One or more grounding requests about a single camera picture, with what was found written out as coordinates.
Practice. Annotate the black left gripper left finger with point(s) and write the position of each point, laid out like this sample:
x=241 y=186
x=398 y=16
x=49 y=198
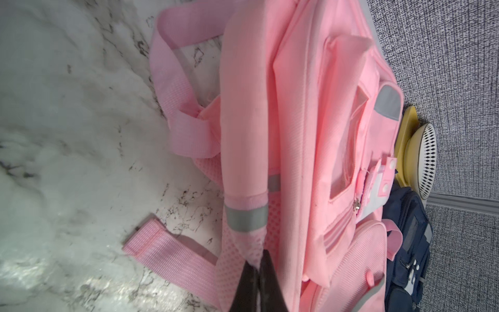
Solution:
x=246 y=296

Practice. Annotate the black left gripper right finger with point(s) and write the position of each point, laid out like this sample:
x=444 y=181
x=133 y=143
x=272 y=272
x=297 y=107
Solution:
x=272 y=299

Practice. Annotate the navy blue backpack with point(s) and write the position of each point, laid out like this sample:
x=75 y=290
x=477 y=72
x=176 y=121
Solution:
x=406 y=274

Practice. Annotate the pink backpack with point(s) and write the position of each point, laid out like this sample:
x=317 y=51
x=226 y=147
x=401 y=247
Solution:
x=290 y=108

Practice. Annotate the white bowl dotted rim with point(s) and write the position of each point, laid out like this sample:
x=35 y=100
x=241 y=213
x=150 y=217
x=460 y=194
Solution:
x=420 y=160

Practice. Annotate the yellow cutting board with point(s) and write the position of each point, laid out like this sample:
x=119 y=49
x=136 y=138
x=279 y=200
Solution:
x=408 y=126

